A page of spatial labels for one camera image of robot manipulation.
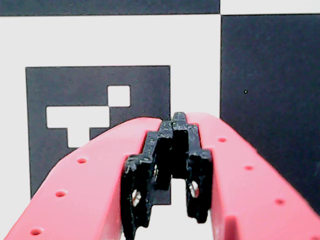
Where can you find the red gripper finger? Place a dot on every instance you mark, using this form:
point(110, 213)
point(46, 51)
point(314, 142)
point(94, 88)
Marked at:
point(245, 190)
point(82, 190)

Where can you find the black white marker mat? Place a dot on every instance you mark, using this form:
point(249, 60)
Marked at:
point(100, 37)

